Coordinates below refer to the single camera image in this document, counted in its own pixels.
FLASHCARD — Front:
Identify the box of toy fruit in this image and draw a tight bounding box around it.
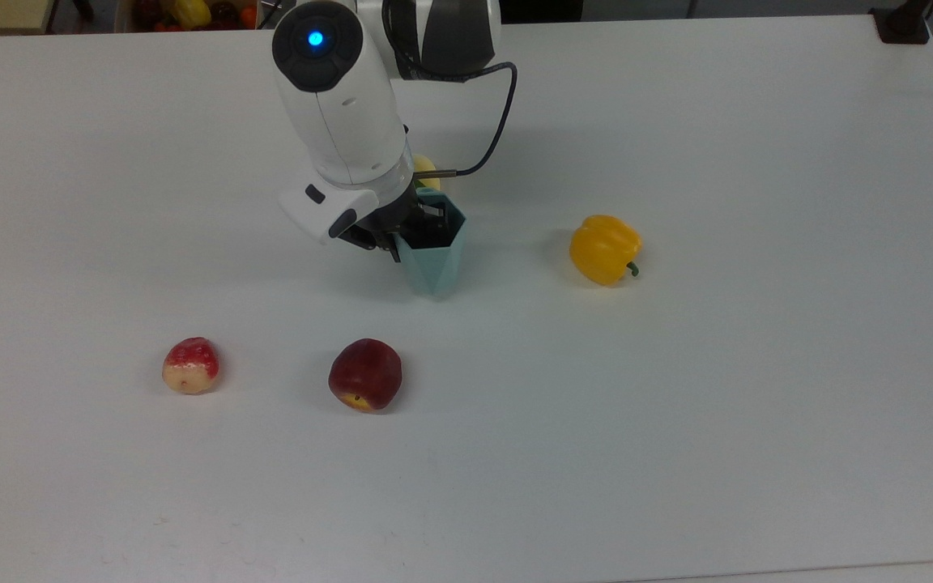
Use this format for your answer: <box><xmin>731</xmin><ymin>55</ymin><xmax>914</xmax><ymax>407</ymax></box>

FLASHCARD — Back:
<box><xmin>114</xmin><ymin>0</ymin><xmax>261</xmax><ymax>34</ymax></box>

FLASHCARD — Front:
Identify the black table clamp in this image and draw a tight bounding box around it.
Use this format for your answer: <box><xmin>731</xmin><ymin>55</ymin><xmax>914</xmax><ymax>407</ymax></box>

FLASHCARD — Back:
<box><xmin>870</xmin><ymin>0</ymin><xmax>933</xmax><ymax>45</ymax></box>

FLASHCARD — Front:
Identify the light blue faceted mug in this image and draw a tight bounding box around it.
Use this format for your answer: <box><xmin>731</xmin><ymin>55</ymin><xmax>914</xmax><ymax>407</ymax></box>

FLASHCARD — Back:
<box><xmin>395</xmin><ymin>188</ymin><xmax>468</xmax><ymax>300</ymax></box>

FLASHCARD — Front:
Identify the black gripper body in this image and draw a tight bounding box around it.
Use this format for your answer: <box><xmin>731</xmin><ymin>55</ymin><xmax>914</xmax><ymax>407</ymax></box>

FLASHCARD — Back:
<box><xmin>339</xmin><ymin>188</ymin><xmax>420</xmax><ymax>253</ymax></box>

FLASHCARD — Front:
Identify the dark red apple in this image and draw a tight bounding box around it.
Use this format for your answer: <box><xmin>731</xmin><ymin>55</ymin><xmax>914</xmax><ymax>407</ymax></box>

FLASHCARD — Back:
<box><xmin>328</xmin><ymin>338</ymin><xmax>404</xmax><ymax>413</ymax></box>

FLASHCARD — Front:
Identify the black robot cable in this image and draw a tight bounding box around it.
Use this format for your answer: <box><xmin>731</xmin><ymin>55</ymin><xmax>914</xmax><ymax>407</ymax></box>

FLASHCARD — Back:
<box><xmin>381</xmin><ymin>0</ymin><xmax>519</xmax><ymax>179</ymax></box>

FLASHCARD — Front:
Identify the yellow peach with green leaf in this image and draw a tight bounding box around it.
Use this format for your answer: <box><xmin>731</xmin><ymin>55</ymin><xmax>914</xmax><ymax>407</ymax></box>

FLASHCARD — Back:
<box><xmin>412</xmin><ymin>154</ymin><xmax>441</xmax><ymax>193</ymax></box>

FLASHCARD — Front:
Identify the yellow bell pepper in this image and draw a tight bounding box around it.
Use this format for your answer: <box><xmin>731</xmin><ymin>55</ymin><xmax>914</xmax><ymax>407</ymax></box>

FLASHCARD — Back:
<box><xmin>569</xmin><ymin>215</ymin><xmax>644</xmax><ymax>287</ymax></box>

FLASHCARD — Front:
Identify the red and cream strawberry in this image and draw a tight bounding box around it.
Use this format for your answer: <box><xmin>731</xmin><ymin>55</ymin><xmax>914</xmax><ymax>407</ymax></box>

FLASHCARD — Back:
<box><xmin>162</xmin><ymin>337</ymin><xmax>221</xmax><ymax>396</ymax></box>

